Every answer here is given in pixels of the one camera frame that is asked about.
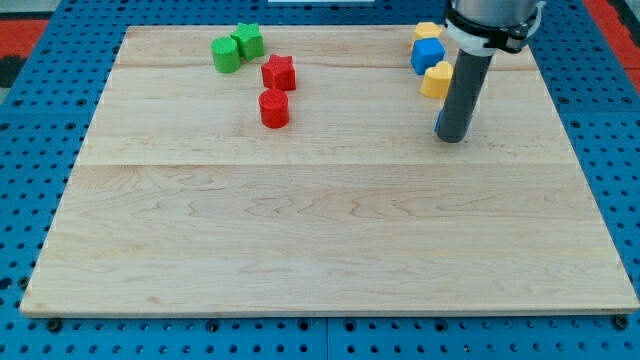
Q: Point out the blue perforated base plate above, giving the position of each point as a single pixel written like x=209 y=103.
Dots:
x=45 y=115

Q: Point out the blue triangle block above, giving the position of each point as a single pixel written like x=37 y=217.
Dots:
x=438 y=122

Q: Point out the red star block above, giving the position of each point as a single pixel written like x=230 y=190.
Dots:
x=279 y=73

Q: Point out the yellow pentagon block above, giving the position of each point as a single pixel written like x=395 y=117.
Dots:
x=425 y=30

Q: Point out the wooden board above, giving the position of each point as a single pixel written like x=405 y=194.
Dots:
x=182 y=204

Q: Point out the red cylinder block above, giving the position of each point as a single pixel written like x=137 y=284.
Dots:
x=274 y=108

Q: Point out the green star block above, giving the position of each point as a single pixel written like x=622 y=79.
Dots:
x=249 y=40

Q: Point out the blue cube block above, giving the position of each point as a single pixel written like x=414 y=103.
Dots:
x=426 y=53

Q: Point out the yellow heart block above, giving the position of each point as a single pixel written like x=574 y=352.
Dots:
x=437 y=80

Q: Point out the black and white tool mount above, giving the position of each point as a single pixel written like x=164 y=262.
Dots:
x=481 y=27

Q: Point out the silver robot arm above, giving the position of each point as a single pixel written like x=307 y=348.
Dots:
x=480 y=28

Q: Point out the green cylinder block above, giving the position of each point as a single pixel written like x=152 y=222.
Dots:
x=225 y=55

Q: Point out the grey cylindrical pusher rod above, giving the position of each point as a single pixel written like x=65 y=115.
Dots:
x=469 y=74

